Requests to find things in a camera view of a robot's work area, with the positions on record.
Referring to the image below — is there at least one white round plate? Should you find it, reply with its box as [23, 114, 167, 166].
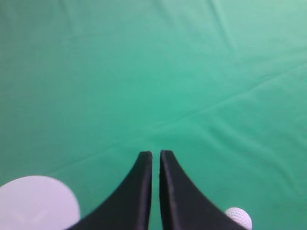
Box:
[0, 175, 81, 230]

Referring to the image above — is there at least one green table cloth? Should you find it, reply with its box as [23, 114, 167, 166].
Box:
[0, 0, 307, 230]

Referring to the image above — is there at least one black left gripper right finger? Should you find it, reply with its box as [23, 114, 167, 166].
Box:
[159, 150, 246, 230]

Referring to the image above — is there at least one white dimpled golf ball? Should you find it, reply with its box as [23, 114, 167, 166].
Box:
[225, 207, 253, 230]

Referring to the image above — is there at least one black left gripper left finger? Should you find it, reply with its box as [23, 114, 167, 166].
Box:
[69, 151, 153, 230]

